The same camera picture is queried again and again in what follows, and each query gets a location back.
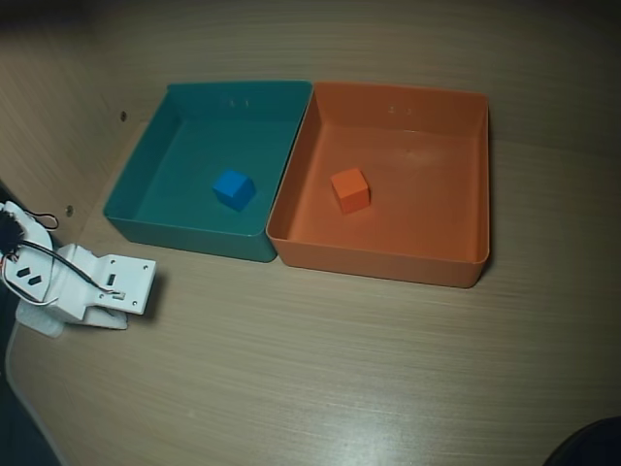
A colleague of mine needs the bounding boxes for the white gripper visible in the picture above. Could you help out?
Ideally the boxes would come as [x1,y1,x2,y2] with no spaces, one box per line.
[47,244,157,332]

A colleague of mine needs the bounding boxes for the orange cube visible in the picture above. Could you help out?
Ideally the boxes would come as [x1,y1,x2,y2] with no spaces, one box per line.
[329,166,372,216]

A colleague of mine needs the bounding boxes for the blue cube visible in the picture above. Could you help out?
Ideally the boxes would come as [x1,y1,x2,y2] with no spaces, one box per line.
[211,168,257,214]

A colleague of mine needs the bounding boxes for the teal plastic box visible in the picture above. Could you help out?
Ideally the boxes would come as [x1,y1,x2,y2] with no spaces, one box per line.
[102,80,314,265]

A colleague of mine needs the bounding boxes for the orange plastic box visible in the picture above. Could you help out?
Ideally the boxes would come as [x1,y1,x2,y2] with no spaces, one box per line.
[265,81,491,290]

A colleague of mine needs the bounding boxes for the dark round object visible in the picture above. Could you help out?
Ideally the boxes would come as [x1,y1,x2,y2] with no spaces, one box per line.
[546,416,621,466]

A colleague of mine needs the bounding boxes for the black and white cable bundle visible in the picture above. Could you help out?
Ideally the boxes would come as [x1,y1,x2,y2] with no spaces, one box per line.
[0,241,125,308]

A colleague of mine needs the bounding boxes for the thin black cable loop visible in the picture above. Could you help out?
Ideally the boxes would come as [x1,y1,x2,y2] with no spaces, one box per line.
[22,210,60,230]

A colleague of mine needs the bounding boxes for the black fuzzy cable wrap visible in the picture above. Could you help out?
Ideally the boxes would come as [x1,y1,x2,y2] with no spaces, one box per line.
[0,210,26,254]

